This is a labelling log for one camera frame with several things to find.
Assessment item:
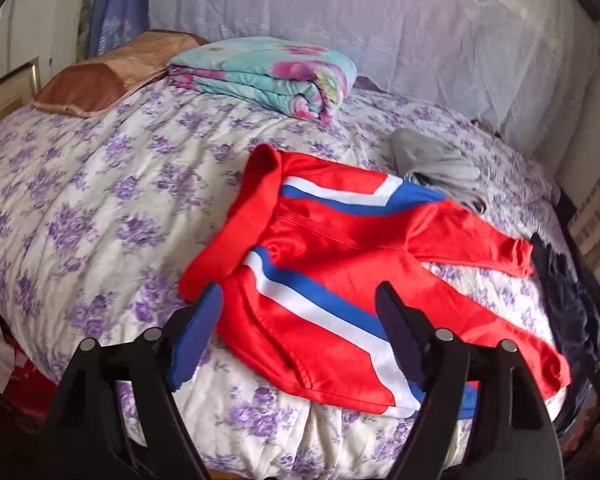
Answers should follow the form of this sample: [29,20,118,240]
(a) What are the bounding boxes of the purple floral bed quilt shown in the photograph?
[0,81,566,479]

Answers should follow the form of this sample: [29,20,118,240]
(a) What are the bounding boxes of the red pants with striped sides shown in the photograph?
[178,144,570,417]

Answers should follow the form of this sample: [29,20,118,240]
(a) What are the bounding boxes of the dark navy garment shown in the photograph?
[531,233,600,365]

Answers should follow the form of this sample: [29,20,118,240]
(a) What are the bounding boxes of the folded teal floral blanket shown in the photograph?
[168,37,358,124]

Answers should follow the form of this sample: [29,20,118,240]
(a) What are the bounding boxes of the brown satin pillow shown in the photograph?
[31,30,207,118]

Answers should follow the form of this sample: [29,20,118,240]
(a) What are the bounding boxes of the blue patterned curtain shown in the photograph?
[87,0,149,58]

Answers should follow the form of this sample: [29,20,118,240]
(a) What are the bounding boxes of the folded grey garment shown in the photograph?
[391,128,488,216]

